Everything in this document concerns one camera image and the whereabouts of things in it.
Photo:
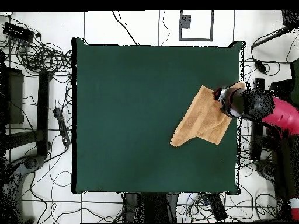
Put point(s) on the black rod with head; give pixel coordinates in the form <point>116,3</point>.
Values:
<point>290,18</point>

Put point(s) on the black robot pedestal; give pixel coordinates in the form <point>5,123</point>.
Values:
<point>149,207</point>

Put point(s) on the tan terry towel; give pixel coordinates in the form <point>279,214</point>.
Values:
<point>201,119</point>

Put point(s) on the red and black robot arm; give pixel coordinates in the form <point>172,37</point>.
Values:
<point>282,114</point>

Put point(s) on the black stand base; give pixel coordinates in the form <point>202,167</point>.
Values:
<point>266,169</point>
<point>30,162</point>

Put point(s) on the black upright bar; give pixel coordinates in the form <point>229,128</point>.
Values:
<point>43,112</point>
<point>257,142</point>

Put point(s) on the black flat panel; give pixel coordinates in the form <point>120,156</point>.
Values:
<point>281,87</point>
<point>14,98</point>

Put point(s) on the dark green table cloth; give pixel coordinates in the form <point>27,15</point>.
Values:
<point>128,105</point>

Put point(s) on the black electronics box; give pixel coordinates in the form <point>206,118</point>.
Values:
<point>18,31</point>

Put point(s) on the grey rectangular frame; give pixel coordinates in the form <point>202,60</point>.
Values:
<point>212,25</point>

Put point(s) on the black power strip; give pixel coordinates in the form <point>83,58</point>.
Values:
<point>61,126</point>
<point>216,207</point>

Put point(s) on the black power adapter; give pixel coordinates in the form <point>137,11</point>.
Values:
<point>260,66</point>

